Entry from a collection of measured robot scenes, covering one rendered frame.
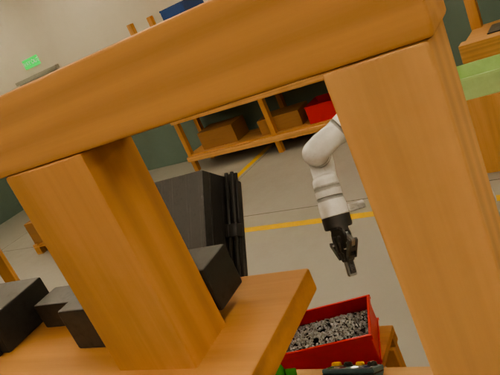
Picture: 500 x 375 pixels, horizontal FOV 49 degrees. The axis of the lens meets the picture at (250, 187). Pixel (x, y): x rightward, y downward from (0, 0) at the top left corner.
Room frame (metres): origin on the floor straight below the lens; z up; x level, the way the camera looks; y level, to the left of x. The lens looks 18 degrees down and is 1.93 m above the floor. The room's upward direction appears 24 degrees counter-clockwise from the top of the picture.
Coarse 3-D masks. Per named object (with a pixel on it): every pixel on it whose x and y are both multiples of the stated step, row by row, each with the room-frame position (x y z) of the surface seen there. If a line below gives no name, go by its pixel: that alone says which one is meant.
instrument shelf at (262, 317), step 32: (256, 288) 0.75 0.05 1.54; (288, 288) 0.71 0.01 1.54; (224, 320) 0.70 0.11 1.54; (256, 320) 0.66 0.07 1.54; (288, 320) 0.65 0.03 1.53; (32, 352) 0.87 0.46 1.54; (64, 352) 0.81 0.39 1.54; (96, 352) 0.77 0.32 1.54; (224, 352) 0.62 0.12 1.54; (256, 352) 0.59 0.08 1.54
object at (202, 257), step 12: (192, 252) 0.76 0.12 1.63; (204, 252) 0.74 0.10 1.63; (216, 252) 0.72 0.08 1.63; (204, 264) 0.70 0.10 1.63; (216, 264) 0.71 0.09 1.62; (228, 264) 0.73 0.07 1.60; (204, 276) 0.69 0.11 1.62; (216, 276) 0.70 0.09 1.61; (228, 276) 0.72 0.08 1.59; (216, 288) 0.69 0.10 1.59; (228, 288) 0.71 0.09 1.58; (216, 300) 0.69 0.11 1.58; (228, 300) 0.70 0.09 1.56
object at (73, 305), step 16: (0, 288) 1.04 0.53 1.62; (16, 288) 1.00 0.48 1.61; (32, 288) 0.98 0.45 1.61; (0, 304) 0.95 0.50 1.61; (16, 304) 0.95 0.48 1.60; (32, 304) 0.97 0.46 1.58; (0, 320) 0.91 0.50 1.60; (16, 320) 0.93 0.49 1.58; (32, 320) 0.96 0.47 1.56; (64, 320) 0.80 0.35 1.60; (80, 320) 0.78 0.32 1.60; (0, 336) 0.90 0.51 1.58; (16, 336) 0.92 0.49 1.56; (80, 336) 0.79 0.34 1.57; (96, 336) 0.77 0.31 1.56
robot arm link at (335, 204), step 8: (320, 200) 1.32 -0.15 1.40; (328, 200) 1.30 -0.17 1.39; (336, 200) 1.30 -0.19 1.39; (344, 200) 1.31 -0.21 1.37; (360, 200) 1.30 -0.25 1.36; (320, 208) 1.31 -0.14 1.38; (328, 208) 1.29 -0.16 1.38; (336, 208) 1.29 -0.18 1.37; (344, 208) 1.29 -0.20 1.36; (352, 208) 1.31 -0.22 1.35; (328, 216) 1.29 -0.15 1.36
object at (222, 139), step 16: (192, 0) 7.29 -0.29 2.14; (304, 80) 6.33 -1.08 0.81; (320, 80) 6.22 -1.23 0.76; (256, 96) 6.77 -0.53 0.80; (320, 96) 6.79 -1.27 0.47; (208, 112) 7.26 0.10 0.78; (272, 112) 7.08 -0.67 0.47; (288, 112) 6.71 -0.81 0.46; (304, 112) 6.78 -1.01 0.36; (320, 112) 6.40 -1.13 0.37; (176, 128) 7.71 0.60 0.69; (208, 128) 7.63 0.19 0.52; (224, 128) 7.33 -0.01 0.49; (240, 128) 7.40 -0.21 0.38; (272, 128) 6.79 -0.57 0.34; (288, 128) 6.75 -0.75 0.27; (304, 128) 6.53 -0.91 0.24; (320, 128) 6.35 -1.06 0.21; (208, 144) 7.54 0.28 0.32; (224, 144) 7.40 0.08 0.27; (240, 144) 7.12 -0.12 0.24; (256, 144) 6.95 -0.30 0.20; (192, 160) 7.65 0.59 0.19
